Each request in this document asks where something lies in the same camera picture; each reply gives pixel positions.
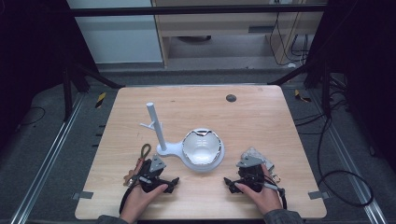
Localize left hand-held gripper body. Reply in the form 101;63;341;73
135;154;172;194

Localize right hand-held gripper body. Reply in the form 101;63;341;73
234;155;266;193

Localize green loop keychain brown charm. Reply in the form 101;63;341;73
122;143;153;188

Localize white bowl with chrome rim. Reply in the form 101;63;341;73
181;127;225;166

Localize white hook stand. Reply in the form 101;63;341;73
139;102;226;174

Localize person's left hand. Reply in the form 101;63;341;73
119;183;169;224

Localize person's right hand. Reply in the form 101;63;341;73
234;163;283;216

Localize yellow black tape strip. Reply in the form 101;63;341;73
293;89;313;104
94;91;107;109

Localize white cabinet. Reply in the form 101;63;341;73
66;0;164;65

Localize light wooden desk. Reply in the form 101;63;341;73
150;0;329;68

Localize left hand-held gripper cable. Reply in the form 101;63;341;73
119;176;154;217

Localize hand-held gripper cable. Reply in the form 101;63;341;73
263;174;288;210
119;176;154;217

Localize right hand-held gripper cable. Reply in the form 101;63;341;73
263;174;288;210

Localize grey table bracket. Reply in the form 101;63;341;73
71;190;94;201
307;189;331;201

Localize black floor cable loop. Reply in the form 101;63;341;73
293;90;375;208

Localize metal floor rail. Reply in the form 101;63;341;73
9;92;86;224
310;89;389;224

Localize black frame stand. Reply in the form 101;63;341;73
61;59;126;123
266;59;333;119

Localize thin black floor cable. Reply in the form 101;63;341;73
18;105;47;127

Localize black hanging cables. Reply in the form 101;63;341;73
268;11;313;67

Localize black horizontal frame bar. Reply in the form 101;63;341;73
68;4;329;18

